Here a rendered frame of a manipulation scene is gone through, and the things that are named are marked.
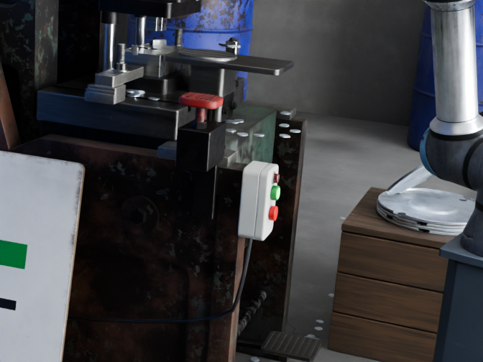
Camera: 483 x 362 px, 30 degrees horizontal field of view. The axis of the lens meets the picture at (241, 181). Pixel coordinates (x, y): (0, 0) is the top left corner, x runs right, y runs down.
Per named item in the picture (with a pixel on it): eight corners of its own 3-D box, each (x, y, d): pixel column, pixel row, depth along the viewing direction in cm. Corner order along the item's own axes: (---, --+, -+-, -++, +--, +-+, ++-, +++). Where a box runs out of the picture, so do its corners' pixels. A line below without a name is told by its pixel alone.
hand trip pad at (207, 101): (222, 137, 159) (226, 95, 157) (211, 144, 153) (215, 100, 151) (185, 131, 161) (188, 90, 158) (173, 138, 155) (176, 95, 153)
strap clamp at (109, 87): (147, 90, 184) (149, 41, 181) (113, 105, 169) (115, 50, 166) (121, 87, 186) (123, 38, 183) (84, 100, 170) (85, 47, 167)
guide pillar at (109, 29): (115, 71, 187) (117, 3, 183) (110, 72, 185) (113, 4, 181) (105, 70, 187) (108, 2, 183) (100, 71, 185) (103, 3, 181)
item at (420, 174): (473, 156, 247) (471, 153, 247) (498, 126, 218) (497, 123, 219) (381, 203, 244) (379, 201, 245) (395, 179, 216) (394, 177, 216)
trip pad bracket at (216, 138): (219, 218, 167) (227, 116, 161) (203, 234, 158) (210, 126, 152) (190, 212, 168) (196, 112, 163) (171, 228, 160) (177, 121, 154)
